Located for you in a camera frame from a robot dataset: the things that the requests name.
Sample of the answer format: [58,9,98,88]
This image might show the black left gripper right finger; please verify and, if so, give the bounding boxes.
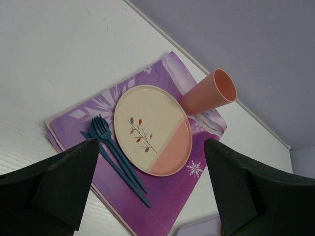
[204,138,315,236]

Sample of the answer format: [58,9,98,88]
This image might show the purple snowflake placemat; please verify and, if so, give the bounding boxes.
[45,52,226,236]

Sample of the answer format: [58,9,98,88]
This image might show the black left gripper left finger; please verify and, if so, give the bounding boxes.
[0,139,99,236]

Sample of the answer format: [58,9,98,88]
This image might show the blue plastic fork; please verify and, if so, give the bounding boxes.
[89,115,148,194]

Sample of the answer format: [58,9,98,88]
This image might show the blue plastic knife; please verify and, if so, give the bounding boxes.
[80,130,151,208]

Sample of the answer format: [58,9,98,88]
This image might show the pink plastic cup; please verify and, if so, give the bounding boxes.
[180,69,237,116]

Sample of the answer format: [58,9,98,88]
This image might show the lilac serving tray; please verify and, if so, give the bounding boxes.
[173,213,223,236]

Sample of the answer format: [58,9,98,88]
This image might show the cream and pink plate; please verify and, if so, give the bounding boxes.
[113,85,192,177]

